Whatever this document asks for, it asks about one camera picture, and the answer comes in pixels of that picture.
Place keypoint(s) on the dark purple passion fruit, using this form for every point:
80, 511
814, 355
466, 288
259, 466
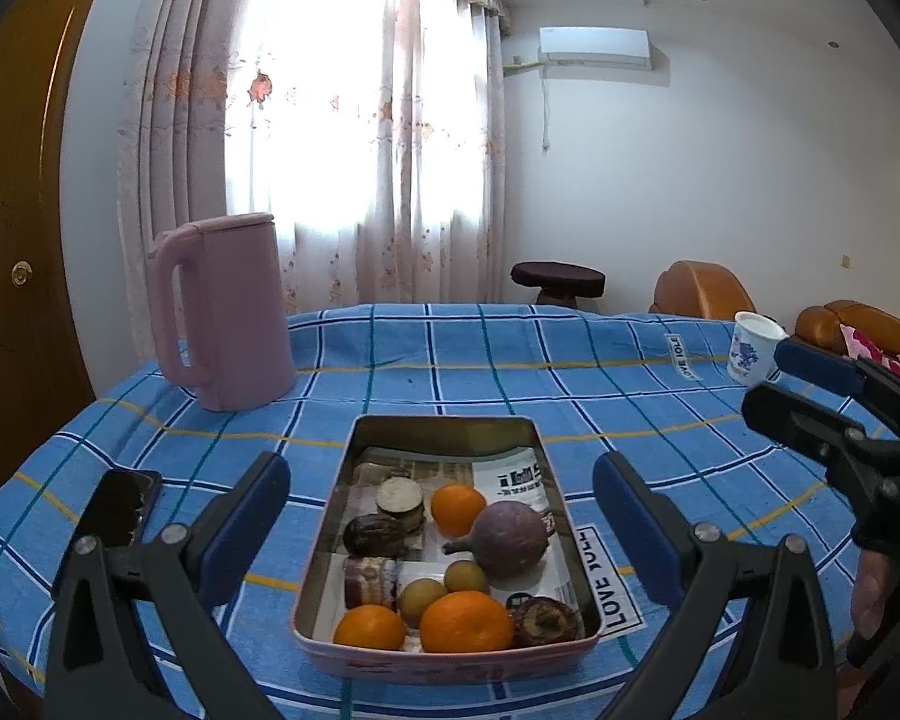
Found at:
375, 536
544, 621

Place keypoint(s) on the newspaper tray lining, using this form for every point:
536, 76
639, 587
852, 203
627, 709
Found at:
511, 480

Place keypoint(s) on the brass door knob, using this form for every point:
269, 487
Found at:
21, 274

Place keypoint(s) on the orange mandarin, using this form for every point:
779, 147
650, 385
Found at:
457, 510
466, 622
371, 628

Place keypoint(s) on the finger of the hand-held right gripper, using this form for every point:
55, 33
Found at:
817, 364
787, 412

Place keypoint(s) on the sheer floral curtain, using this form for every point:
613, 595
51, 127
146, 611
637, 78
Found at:
330, 127

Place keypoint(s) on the brown leather sofa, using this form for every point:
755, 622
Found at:
821, 319

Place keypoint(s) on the purple beetroot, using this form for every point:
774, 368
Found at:
510, 540

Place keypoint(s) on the pink patterned cloth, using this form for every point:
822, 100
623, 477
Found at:
881, 349

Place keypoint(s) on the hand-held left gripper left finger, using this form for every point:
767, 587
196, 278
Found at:
249, 514

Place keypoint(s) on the brown-green round fruit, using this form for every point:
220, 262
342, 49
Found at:
421, 601

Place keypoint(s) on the wooden door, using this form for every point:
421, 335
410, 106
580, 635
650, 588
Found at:
22, 202

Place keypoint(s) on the white cup with blue print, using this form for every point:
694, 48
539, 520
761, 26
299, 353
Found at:
750, 352

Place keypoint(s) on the brown leather armchair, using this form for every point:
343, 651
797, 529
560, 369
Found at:
701, 286

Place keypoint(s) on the blue plaid tablecloth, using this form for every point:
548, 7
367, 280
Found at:
450, 360

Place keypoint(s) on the metal tin tray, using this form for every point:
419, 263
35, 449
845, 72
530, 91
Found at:
450, 667

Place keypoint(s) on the small yellow-brown round fruit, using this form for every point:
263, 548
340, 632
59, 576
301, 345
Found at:
465, 576

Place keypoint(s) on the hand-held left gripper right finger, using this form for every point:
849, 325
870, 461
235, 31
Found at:
634, 517

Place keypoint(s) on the person's right hand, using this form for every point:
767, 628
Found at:
877, 592

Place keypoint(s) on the black smartphone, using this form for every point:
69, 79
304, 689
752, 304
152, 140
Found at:
124, 502

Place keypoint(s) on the dark round stool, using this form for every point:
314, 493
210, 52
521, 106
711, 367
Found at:
559, 276

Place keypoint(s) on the white wall air conditioner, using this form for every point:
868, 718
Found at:
594, 47

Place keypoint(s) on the pink electric kettle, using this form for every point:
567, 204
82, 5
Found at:
232, 315

